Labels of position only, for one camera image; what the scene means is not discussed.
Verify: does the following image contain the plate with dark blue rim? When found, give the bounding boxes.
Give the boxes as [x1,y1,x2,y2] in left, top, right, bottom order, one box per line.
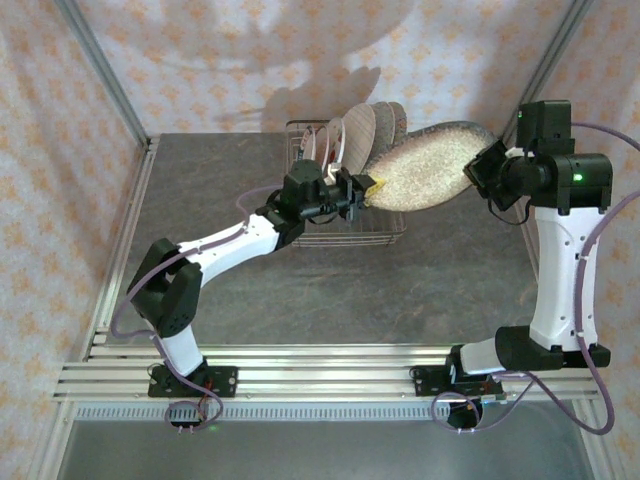
[294,124,317,166]

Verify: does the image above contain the beige plaid lined plate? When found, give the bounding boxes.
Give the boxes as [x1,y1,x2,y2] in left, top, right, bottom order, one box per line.
[341,102,378,175]

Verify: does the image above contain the large speckled stoneware plate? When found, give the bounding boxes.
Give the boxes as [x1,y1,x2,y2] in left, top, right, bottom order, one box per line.
[366,121,500,214]

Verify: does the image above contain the aluminium mounting rails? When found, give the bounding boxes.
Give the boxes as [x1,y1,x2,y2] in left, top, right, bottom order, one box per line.
[52,343,600,401]

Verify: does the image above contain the metal wire dish rack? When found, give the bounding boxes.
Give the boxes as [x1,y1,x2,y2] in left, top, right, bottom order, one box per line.
[284,118,407,250]

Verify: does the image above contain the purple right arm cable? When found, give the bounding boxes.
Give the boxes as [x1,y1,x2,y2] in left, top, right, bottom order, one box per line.
[432,122,640,436]

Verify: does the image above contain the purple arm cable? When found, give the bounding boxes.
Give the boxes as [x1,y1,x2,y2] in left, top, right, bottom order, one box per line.
[110,187,281,435]
[432,122,640,436]

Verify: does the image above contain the aluminium frame post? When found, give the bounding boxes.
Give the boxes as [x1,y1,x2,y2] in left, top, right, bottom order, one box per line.
[53,0,151,146]
[499,0,596,146]

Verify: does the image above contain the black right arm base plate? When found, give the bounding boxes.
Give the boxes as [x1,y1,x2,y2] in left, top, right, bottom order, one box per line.
[408,363,504,399]

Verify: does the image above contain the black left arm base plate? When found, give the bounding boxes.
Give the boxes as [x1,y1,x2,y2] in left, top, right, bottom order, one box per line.
[148,364,239,399]

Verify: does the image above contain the grey slotted cable duct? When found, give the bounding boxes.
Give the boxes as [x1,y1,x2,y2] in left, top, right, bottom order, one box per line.
[74,403,454,424]

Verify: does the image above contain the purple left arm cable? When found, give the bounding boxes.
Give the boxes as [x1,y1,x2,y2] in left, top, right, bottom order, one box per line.
[110,187,281,435]

